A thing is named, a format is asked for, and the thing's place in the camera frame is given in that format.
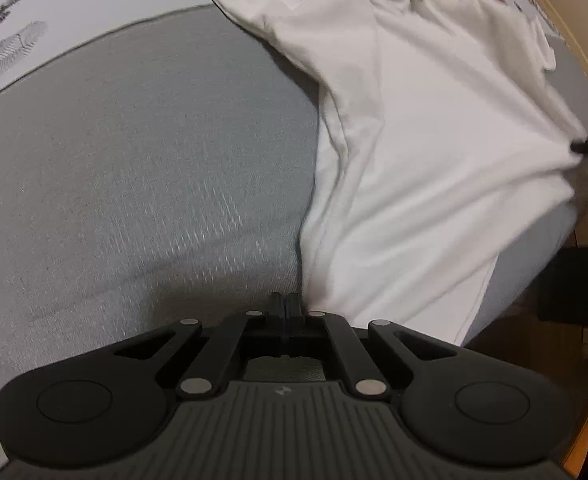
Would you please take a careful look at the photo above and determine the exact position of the dark bulky object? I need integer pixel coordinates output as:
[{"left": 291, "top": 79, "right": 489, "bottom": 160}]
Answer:
[{"left": 536, "top": 244, "right": 588, "bottom": 322}]

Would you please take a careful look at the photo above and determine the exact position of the grey deer print bed sheet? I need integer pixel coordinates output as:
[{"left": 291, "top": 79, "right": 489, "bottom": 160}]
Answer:
[{"left": 0, "top": 0, "right": 588, "bottom": 480}]

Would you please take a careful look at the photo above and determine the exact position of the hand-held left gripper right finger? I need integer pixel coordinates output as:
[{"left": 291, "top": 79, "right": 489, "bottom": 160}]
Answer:
[{"left": 286, "top": 292, "right": 463, "bottom": 402}]

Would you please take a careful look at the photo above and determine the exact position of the white t-shirt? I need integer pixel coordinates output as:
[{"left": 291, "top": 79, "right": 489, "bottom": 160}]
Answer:
[{"left": 186, "top": 0, "right": 588, "bottom": 348}]

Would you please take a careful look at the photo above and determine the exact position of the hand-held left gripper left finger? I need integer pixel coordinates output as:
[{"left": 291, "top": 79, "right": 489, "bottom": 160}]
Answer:
[{"left": 112, "top": 292, "right": 287, "bottom": 402}]

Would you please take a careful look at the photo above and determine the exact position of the wooden bed frame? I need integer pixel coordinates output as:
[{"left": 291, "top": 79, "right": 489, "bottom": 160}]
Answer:
[{"left": 516, "top": 0, "right": 588, "bottom": 128}]

